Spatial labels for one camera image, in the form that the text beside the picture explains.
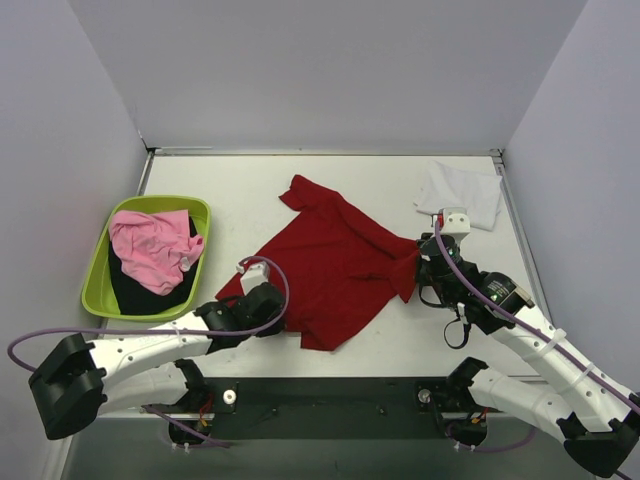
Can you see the pink t-shirt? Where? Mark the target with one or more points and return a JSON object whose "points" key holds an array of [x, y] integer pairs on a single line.
{"points": [[156, 250]]}

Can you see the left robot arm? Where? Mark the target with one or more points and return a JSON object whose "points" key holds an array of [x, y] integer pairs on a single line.
{"points": [[81, 379]]}

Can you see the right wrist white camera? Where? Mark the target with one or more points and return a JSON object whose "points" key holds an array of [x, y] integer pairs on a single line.
{"points": [[452, 221]]}

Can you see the aluminium table edge rail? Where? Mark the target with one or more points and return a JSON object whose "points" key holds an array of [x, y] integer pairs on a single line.
{"points": [[524, 246]]}

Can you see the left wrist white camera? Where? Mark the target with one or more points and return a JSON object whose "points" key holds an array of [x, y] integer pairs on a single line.
{"points": [[253, 275]]}

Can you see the red t-shirt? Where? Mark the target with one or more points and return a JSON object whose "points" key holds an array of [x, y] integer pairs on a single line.
{"points": [[341, 266]]}

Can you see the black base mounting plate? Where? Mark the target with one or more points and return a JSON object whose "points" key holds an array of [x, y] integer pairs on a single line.
{"points": [[361, 408]]}

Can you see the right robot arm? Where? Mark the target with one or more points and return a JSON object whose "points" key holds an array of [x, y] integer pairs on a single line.
{"points": [[594, 417]]}

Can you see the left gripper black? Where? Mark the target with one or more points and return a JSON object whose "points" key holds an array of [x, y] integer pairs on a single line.
{"points": [[273, 310]]}

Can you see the lime green plastic bin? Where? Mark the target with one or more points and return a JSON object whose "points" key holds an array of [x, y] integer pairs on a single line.
{"points": [[98, 297]]}

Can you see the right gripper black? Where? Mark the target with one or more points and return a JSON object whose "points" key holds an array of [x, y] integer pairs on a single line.
{"points": [[427, 273]]}

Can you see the front aluminium rail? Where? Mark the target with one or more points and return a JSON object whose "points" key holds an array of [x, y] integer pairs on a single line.
{"points": [[135, 413]]}

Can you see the wrist white camera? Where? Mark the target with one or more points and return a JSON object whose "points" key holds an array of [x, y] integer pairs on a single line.
{"points": [[452, 221], [253, 275]]}

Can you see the folded white t-shirt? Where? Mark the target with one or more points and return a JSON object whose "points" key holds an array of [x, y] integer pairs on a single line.
{"points": [[478, 193]]}

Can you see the black t-shirt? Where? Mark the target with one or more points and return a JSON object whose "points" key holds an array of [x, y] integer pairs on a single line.
{"points": [[134, 299]]}

